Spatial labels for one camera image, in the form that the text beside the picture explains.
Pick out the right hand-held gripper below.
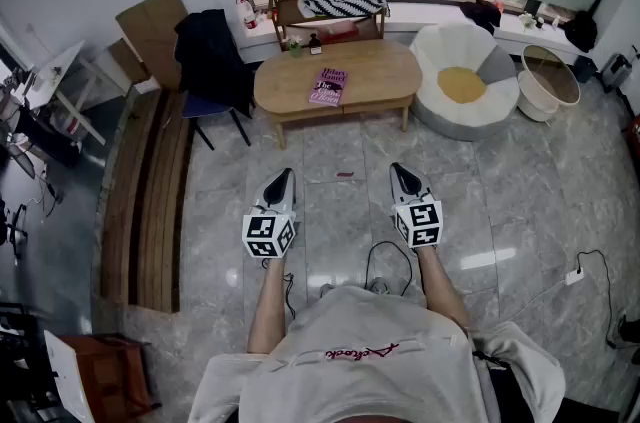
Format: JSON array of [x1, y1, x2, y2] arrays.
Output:
[[390, 163, 444, 252]]

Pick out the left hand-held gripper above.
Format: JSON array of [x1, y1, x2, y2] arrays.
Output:
[[241, 168, 300, 260]]

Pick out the pink book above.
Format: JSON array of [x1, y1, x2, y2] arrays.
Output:
[[308, 68, 350, 108]]

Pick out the white flower-shaped floor cushion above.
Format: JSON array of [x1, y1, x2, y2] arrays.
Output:
[[408, 23, 521, 142]]

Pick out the person's left forearm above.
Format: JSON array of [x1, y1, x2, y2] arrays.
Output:
[[247, 255, 290, 355]]

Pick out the person's right forearm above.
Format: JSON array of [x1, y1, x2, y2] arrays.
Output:
[[415, 245, 471, 330]]

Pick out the wooden coffee table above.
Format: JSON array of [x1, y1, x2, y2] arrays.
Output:
[[253, 39, 424, 150]]

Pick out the blue chair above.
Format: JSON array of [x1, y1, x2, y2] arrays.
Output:
[[180, 90, 252, 151]]

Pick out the stack of wooden planks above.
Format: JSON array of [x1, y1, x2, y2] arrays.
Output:
[[99, 88, 194, 315]]

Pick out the small potted white flowers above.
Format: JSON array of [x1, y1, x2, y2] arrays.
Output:
[[282, 35, 306, 59]]

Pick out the black jacket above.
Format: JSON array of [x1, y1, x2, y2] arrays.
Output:
[[173, 9, 256, 120]]

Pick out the white window ledge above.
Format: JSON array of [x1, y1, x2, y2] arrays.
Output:
[[234, 0, 599, 65]]

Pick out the clear bottle red label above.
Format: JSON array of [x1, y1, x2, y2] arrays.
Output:
[[235, 0, 259, 31]]

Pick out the person's grey shirt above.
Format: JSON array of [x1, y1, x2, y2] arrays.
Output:
[[187, 285, 567, 423]]

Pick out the crumpled black garment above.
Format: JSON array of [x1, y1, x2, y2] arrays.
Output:
[[459, 0, 503, 36]]

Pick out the wooden shelf rack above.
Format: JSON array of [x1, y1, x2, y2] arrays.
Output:
[[268, 0, 389, 53]]

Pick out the black white striped knit blanket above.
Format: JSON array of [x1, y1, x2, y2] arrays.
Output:
[[298, 0, 390, 18]]

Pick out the small cardboard box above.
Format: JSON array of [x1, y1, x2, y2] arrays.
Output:
[[107, 38, 151, 85]]

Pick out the large cardboard sheet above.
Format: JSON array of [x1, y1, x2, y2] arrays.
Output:
[[115, 0, 190, 92]]

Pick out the black waste bin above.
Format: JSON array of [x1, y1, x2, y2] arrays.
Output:
[[572, 54, 599, 85]]

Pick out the black backpack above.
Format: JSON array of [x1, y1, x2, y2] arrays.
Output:
[[563, 9, 599, 54]]

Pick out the silver black suitcase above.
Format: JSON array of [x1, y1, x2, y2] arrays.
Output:
[[599, 45, 640, 93]]

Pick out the red wooden stool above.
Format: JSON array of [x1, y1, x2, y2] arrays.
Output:
[[59, 333, 154, 420]]

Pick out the white desk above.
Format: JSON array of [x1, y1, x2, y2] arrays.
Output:
[[24, 40, 109, 147]]

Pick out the white board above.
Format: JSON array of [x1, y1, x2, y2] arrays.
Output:
[[43, 329, 96, 423]]

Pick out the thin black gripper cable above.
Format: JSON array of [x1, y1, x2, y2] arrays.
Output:
[[364, 240, 426, 297], [282, 271, 297, 318]]

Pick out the black power cable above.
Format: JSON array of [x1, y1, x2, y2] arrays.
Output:
[[577, 249, 621, 350]]

